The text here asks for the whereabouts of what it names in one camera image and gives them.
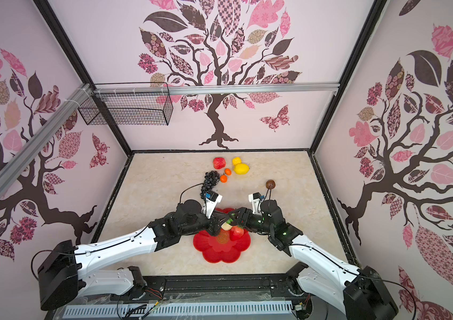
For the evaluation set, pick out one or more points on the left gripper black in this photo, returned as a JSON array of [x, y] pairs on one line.
[[215, 226]]

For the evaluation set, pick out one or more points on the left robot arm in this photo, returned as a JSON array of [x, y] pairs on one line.
[[61, 275]]

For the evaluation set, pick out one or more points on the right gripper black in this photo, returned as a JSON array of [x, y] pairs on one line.
[[246, 218]]

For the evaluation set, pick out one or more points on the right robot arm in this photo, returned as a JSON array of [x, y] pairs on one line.
[[355, 292]]

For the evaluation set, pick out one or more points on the black wire basket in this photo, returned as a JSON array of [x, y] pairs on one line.
[[141, 103]]

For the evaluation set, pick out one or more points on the white slotted cable duct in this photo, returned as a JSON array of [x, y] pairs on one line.
[[175, 310]]

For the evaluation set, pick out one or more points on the brown round fruit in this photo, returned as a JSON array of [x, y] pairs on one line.
[[270, 184]]

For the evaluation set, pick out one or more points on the aluminium rail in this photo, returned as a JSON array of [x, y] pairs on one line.
[[14, 168], [222, 89]]

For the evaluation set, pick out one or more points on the aluminium rail left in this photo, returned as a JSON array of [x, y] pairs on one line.
[[14, 168]]

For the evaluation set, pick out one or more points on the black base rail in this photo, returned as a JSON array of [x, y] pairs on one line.
[[128, 286]]

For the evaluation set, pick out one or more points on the small yellow fruit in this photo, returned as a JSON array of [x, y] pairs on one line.
[[236, 161]]

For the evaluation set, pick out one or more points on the yellow lemon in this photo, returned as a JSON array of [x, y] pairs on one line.
[[241, 168]]

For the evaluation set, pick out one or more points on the black grape bunch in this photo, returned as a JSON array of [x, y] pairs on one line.
[[211, 179]]

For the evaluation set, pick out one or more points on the red flower-shaped bowl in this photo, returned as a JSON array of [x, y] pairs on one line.
[[220, 248]]

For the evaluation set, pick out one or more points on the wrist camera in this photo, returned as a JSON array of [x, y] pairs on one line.
[[211, 200], [255, 200]]

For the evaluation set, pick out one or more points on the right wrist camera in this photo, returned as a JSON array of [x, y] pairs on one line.
[[255, 200]]

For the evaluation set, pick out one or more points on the aluminium rail back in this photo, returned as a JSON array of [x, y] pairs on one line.
[[222, 89]]

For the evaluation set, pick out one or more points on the red strawberry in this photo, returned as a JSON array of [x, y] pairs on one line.
[[236, 233]]

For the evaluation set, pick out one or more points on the cream pear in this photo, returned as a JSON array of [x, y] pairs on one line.
[[226, 227]]

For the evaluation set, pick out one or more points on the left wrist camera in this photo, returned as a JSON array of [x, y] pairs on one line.
[[211, 200]]

